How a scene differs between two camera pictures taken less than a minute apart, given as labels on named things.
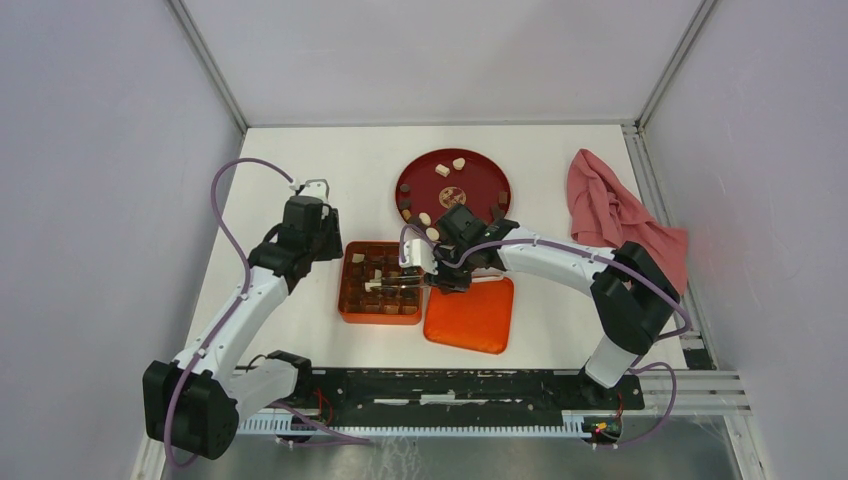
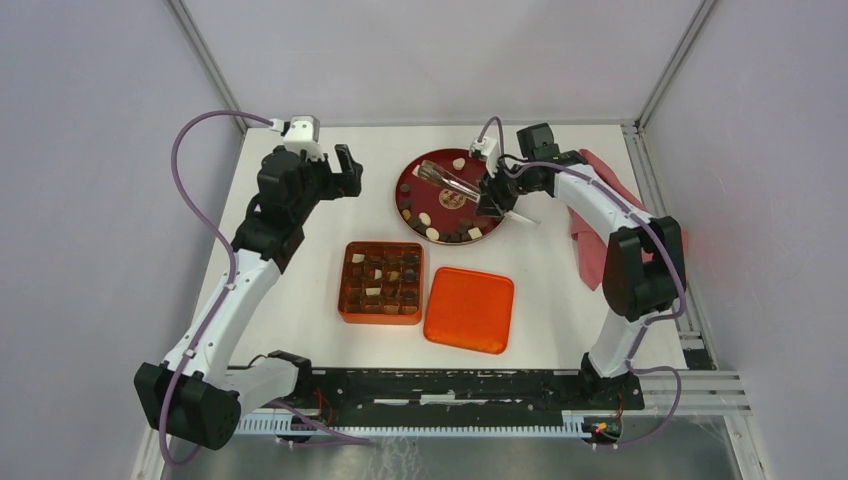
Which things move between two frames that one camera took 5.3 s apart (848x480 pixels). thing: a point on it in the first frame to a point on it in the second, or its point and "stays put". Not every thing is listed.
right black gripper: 446,283 to 493,201
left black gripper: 334,247 to 339,184
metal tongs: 382,287 to 446,179
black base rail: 530,392 stays put
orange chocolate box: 357,264 stays put
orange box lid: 478,319 stays put
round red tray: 437,181 stays put
